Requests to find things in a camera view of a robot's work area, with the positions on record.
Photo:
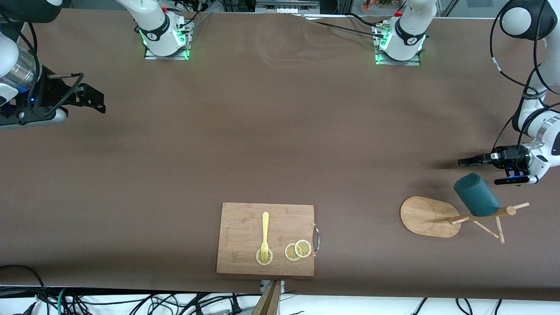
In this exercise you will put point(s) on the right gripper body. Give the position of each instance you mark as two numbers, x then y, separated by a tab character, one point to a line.
47	95

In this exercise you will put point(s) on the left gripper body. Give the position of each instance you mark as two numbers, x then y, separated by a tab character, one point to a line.
510	158

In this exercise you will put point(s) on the dark teal cup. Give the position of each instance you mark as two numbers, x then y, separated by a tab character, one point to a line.
477	194

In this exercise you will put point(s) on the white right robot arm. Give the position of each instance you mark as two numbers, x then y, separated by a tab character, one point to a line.
153	26

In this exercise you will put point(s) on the wooden cup rack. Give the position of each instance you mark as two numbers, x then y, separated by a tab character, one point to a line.
424	216

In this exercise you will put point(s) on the lemon slice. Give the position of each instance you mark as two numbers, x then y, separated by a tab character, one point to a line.
303	248
289	253
264	261

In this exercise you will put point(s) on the bamboo cutting board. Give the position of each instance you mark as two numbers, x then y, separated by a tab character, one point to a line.
240	236

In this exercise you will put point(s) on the yellow plastic fork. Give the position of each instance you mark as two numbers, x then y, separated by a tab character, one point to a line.
265	227

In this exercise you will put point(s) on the grey power strip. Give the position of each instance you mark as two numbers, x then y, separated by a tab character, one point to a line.
286	6

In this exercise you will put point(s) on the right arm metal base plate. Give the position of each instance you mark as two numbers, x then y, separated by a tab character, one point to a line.
183	52

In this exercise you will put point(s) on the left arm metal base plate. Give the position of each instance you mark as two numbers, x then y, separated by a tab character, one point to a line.
415	62

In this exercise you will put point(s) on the metal bracket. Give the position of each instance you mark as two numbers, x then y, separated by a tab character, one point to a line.
282	284

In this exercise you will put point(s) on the wooden post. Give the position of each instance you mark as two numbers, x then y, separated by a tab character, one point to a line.
267	302

